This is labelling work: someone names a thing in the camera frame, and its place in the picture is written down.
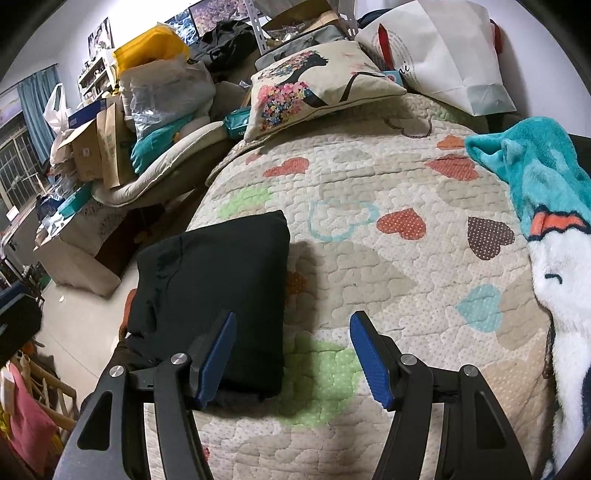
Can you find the white patterned storage box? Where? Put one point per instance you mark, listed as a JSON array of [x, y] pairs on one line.
[[91, 249]]

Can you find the black pants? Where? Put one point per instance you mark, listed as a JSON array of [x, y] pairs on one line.
[[185, 281]]

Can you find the teal and white fleece blanket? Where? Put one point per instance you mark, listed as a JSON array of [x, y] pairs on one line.
[[550, 193]]

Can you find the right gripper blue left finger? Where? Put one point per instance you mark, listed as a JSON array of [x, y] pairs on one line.
[[209, 354]]

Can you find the teal tissue pack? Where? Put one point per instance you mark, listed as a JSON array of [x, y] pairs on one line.
[[236, 122]]

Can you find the heart patterned quilt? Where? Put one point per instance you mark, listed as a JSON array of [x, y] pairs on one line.
[[389, 215]]

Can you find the white paper shopping bag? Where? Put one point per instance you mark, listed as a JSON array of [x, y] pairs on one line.
[[444, 50]]

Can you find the floral girl print pillow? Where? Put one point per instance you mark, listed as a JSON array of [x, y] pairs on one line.
[[312, 83]]

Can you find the teal cloth bundle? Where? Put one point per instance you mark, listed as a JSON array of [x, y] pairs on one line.
[[148, 149]]

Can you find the brown cardboard box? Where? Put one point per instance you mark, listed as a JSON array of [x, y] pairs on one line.
[[100, 144]]

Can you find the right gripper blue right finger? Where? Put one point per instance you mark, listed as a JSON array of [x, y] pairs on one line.
[[378, 363]]

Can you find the clear plastic bag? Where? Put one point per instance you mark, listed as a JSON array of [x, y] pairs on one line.
[[163, 91]]

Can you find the wooden chair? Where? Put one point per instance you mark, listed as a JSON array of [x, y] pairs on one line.
[[35, 419]]

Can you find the yellow bag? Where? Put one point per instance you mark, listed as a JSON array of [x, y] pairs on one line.
[[157, 43]]

